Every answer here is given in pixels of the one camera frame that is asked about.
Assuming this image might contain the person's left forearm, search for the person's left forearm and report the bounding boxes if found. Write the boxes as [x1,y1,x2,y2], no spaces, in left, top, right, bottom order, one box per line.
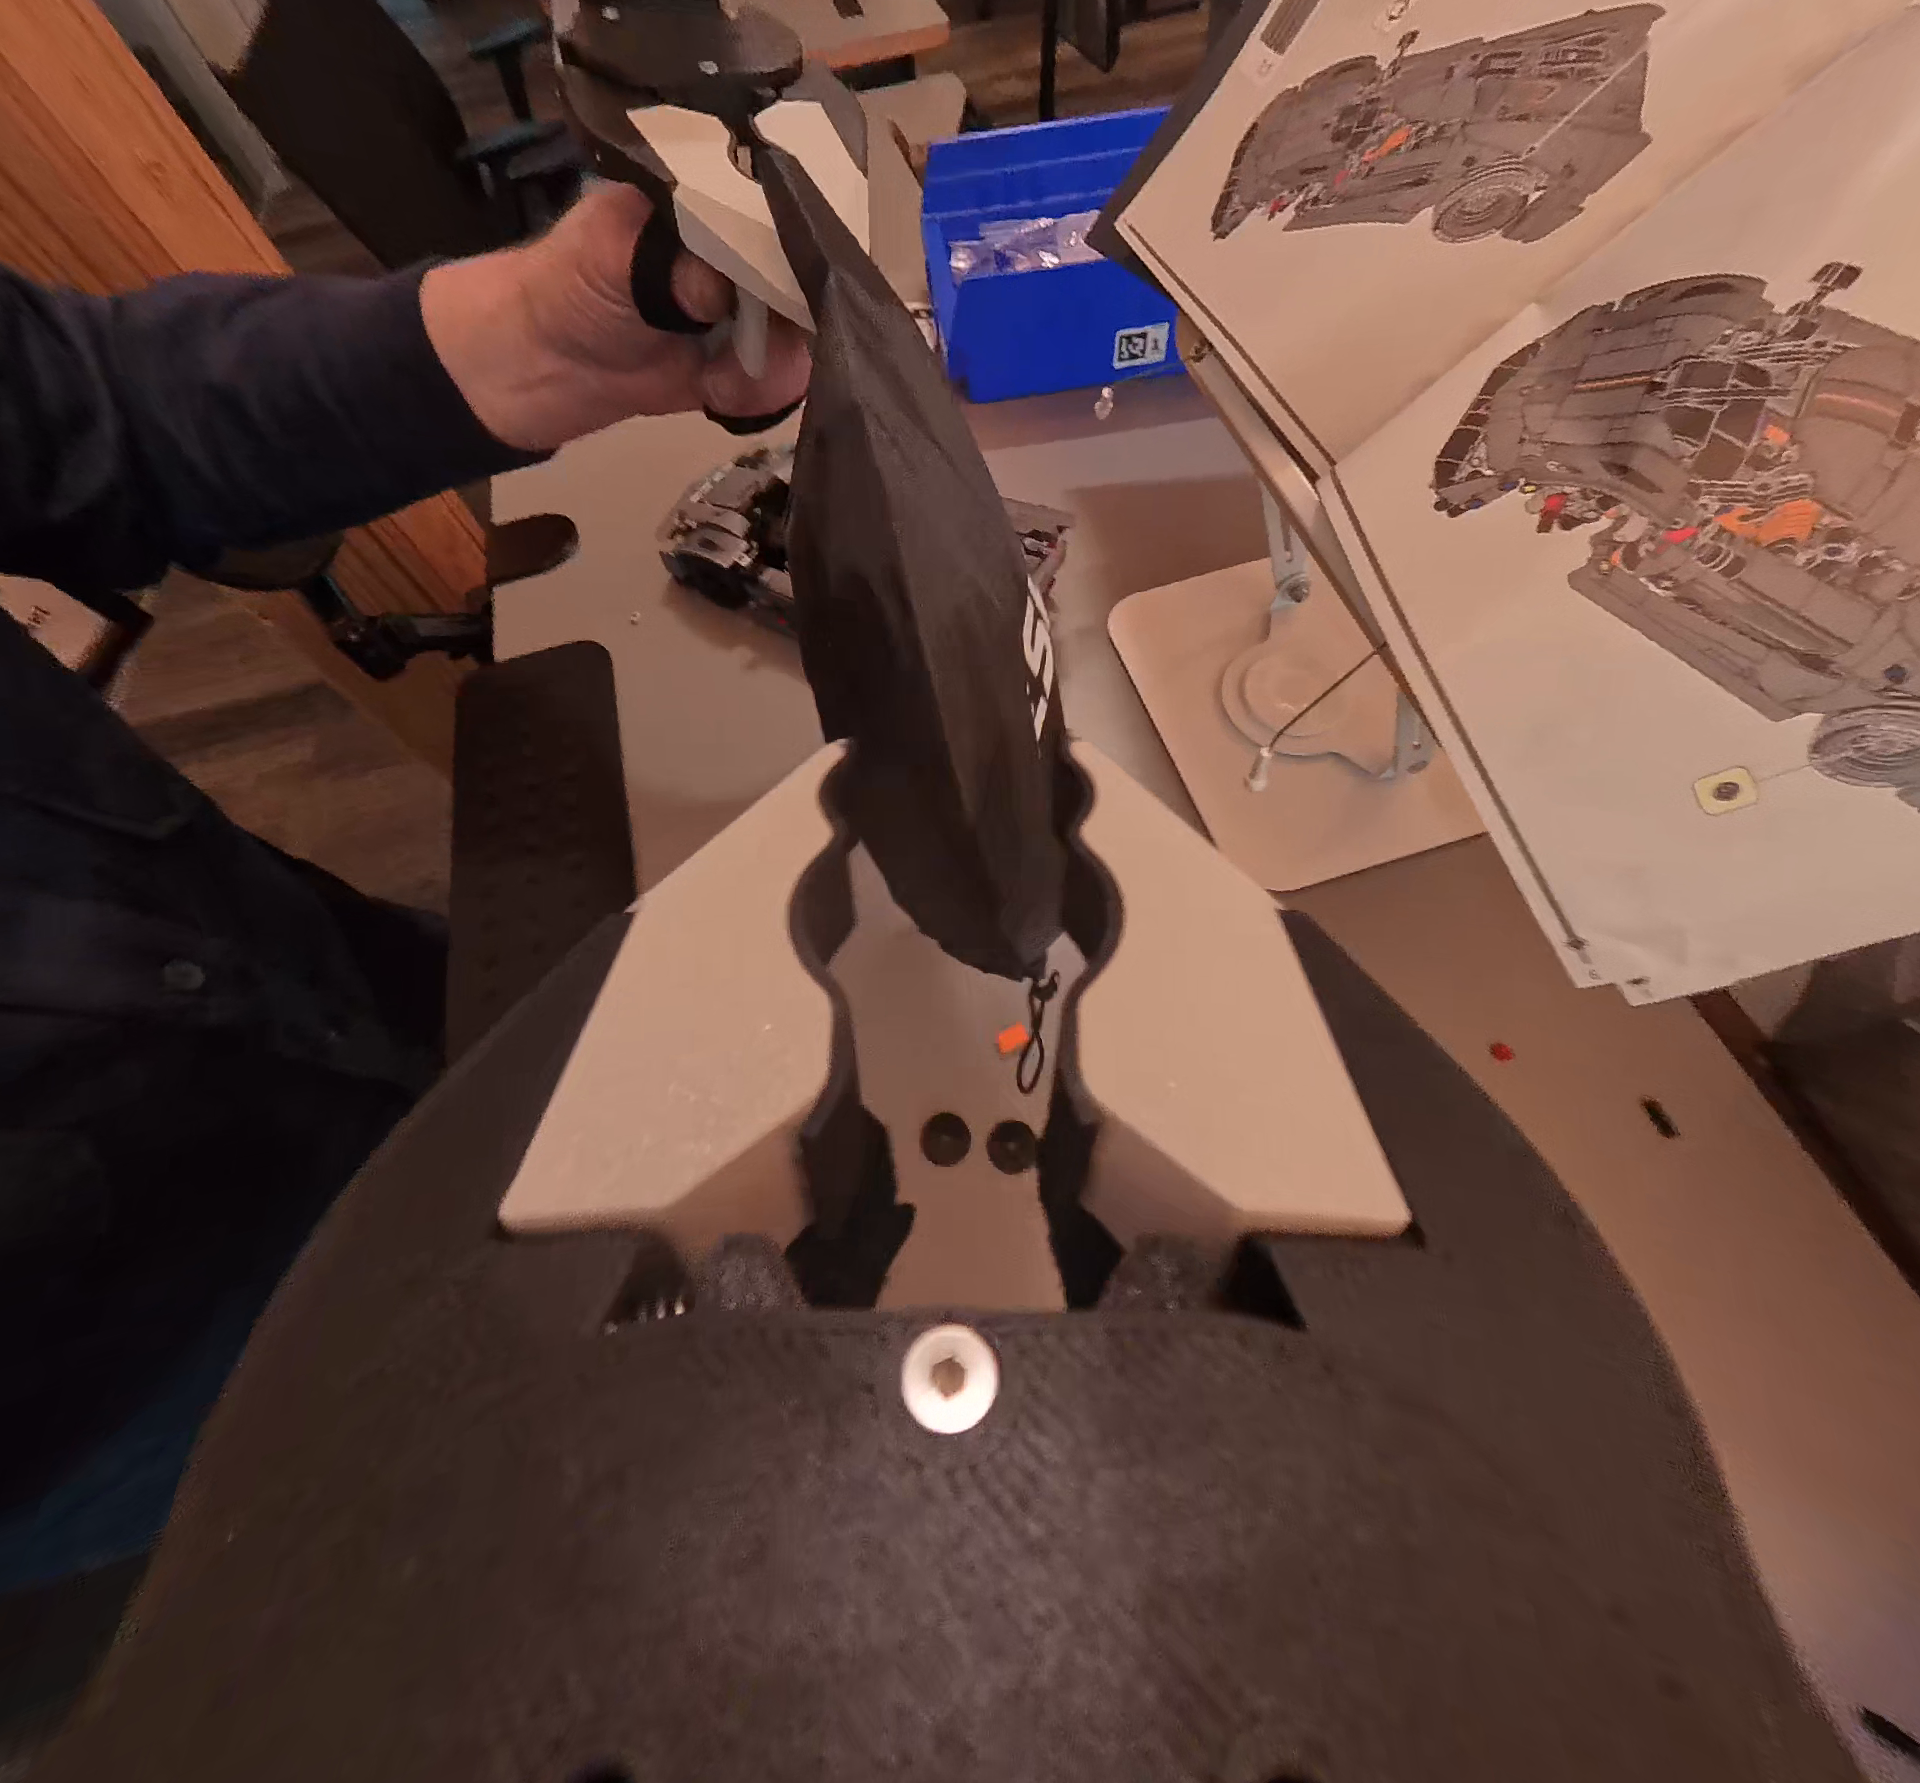
[0,261,528,600]

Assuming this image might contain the person's left hand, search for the person's left hand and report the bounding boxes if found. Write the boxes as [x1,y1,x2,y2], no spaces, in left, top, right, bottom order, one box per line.
[420,183,819,453]

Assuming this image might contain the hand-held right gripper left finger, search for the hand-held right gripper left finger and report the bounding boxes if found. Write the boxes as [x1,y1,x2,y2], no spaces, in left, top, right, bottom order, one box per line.
[497,738,865,1243]

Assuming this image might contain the black perforated chair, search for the black perforated chair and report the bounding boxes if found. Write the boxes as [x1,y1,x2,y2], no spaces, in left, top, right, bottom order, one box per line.
[448,640,632,1064]

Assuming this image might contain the black drawstring bag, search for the black drawstring bag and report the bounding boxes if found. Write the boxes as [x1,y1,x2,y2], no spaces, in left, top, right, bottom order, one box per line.
[748,134,1079,1098]

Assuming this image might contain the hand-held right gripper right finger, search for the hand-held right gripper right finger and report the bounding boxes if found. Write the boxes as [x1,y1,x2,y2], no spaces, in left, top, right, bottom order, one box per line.
[1049,738,1418,1243]

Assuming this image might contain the white instruction booklet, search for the white instruction booklet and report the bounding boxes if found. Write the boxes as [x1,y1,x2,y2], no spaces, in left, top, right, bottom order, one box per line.
[1118,0,1920,1003]

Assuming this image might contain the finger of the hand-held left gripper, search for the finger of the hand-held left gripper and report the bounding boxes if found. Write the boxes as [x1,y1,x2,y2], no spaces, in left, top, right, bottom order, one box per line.
[625,106,827,326]
[749,96,879,254]

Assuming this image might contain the white stand base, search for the white stand base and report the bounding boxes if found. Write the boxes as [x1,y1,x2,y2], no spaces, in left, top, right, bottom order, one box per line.
[1107,311,1486,898]

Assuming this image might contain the clear plastic bags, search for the clear plastic bags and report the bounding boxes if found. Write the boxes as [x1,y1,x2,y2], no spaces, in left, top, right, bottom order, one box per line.
[953,211,1104,280]

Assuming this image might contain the grey toy brick car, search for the grey toy brick car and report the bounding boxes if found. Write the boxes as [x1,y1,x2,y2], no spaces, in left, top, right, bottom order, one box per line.
[659,446,1073,637]

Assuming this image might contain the person's dark jacket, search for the person's dark jacket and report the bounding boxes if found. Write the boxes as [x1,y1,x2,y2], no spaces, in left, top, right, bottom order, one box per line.
[0,597,451,1590]

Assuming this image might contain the black office chair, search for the black office chair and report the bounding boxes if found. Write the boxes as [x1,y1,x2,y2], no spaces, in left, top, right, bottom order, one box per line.
[240,0,587,268]

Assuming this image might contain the blue plastic bin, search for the blue plastic bin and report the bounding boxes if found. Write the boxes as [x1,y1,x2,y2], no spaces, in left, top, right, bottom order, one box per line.
[919,110,1187,405]

